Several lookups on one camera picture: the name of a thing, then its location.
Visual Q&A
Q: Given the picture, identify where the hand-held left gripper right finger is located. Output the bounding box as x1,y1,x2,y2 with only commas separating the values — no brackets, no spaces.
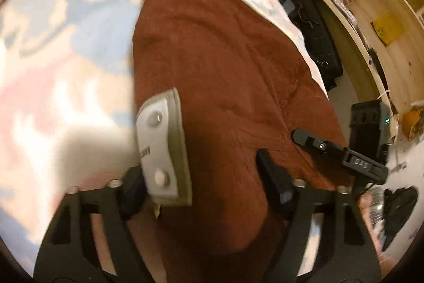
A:
257,150,381,283

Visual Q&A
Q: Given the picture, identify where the yellow paper sheet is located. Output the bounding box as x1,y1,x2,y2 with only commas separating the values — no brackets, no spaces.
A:
371,11,406,46

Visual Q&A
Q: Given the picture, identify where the orange crumpled paper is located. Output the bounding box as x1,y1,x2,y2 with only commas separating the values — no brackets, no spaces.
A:
401,107,424,142

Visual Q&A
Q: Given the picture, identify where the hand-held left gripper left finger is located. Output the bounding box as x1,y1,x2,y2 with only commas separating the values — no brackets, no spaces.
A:
33,167,156,283

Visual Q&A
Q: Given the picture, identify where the rust brown cloth garment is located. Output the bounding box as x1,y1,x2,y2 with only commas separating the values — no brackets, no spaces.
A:
127,0,352,283

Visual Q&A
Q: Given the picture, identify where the long black bag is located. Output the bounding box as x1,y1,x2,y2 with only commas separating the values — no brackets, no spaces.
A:
280,0,343,91

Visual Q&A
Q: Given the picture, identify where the black item on floor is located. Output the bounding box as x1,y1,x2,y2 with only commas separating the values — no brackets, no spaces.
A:
381,185,419,252

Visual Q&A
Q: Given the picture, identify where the person's right hand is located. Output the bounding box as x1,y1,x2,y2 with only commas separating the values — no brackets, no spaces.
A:
358,193,378,232

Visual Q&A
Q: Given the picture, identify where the wooden shelf unit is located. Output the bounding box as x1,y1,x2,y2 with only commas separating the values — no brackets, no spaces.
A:
290,0,424,141

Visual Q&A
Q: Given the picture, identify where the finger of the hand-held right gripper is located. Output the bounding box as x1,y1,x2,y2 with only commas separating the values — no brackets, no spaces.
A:
291,129,389,185

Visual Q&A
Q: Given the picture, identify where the floral pastel bedspread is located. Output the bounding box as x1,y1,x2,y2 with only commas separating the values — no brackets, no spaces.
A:
0,0,330,277

